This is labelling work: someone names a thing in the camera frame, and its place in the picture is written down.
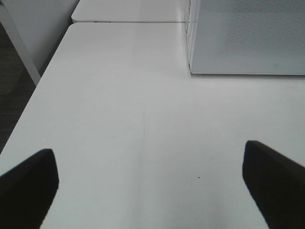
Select white table leg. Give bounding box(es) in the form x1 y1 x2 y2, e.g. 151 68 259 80
0 0 41 86

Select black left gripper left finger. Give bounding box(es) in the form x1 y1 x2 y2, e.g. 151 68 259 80
0 149 59 229

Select white microwave oven body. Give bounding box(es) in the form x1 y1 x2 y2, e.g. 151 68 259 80
184 0 201 72

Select white microwave door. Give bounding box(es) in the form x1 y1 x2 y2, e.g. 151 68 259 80
190 0 305 75

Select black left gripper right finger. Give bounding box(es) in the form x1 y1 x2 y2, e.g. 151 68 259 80
242 140 305 229

